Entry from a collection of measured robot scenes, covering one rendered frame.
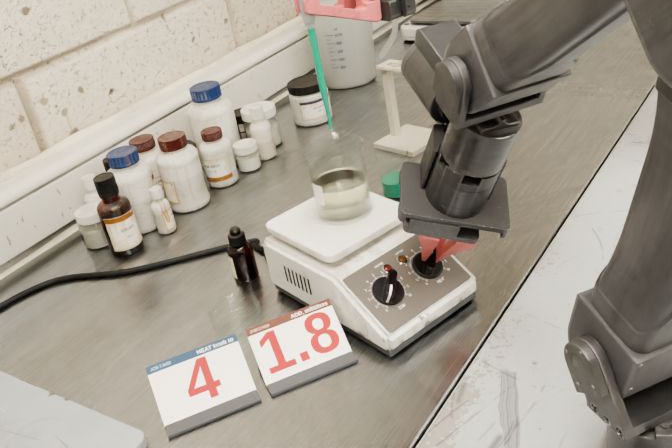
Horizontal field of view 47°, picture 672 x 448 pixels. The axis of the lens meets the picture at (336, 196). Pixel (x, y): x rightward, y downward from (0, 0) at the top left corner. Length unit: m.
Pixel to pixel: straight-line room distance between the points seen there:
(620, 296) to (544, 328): 0.27
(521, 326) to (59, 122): 0.72
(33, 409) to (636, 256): 0.58
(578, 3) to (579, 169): 0.61
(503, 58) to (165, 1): 0.85
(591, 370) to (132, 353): 0.50
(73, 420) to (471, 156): 0.44
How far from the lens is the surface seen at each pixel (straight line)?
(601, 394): 0.55
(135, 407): 0.79
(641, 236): 0.49
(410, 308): 0.76
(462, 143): 0.64
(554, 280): 0.85
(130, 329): 0.90
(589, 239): 0.91
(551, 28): 0.50
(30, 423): 0.82
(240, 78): 1.38
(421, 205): 0.70
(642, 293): 0.51
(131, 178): 1.06
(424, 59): 0.68
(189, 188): 1.10
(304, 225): 0.82
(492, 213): 0.72
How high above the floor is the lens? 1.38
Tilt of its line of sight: 27 degrees down
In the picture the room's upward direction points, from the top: 11 degrees counter-clockwise
